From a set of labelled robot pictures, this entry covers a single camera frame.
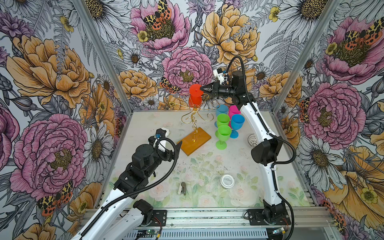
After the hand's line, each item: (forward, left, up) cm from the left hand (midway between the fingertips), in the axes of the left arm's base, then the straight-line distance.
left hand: (171, 142), depth 70 cm
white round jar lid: (-11, -28, -21) cm, 36 cm away
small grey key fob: (-13, -4, -25) cm, 29 cm away
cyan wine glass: (+21, -37, -10) cm, 44 cm away
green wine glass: (+26, -29, -13) cm, 41 cm away
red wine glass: (+24, -12, +7) cm, 28 cm away
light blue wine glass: (+35, -29, -12) cm, 47 cm away
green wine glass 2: (+18, -29, -17) cm, 39 cm away
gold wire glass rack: (+18, -11, 0) cm, 21 cm away
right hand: (+23, -14, +11) cm, 29 cm away
